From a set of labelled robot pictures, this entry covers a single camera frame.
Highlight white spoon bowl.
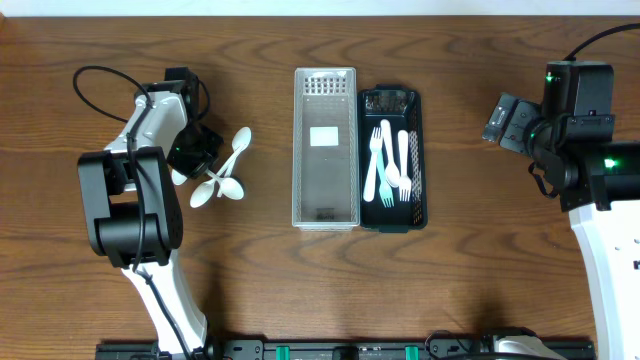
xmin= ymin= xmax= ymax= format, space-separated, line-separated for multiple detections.
xmin=190 ymin=171 xmax=223 ymax=208
xmin=217 ymin=127 xmax=252 ymax=197

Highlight black plastic basket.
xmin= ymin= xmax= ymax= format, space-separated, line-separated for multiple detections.
xmin=357 ymin=84 xmax=428 ymax=233

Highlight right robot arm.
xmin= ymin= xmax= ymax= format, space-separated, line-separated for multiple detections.
xmin=482 ymin=93 xmax=639 ymax=359

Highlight white label in basket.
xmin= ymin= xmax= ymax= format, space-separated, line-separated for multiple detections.
xmin=309 ymin=127 xmax=339 ymax=147

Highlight clear plastic basket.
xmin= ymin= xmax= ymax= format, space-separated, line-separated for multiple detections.
xmin=292 ymin=67 xmax=360 ymax=231

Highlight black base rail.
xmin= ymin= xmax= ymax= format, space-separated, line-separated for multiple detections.
xmin=95 ymin=328 xmax=597 ymax=360

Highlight pale green fork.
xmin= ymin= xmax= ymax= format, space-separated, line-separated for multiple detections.
xmin=376 ymin=152 xmax=394 ymax=208

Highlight white spoon crossing diagonal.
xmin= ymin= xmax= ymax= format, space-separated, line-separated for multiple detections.
xmin=207 ymin=171 xmax=245 ymax=200

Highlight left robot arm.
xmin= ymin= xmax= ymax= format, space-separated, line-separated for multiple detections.
xmin=77 ymin=67 xmax=223 ymax=359

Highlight white spoon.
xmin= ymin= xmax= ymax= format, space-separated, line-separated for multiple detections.
xmin=380 ymin=119 xmax=400 ymax=188
xmin=171 ymin=169 xmax=188 ymax=186

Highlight white fork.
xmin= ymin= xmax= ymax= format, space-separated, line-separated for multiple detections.
xmin=397 ymin=130 xmax=412 ymax=202
xmin=363 ymin=127 xmax=383 ymax=202

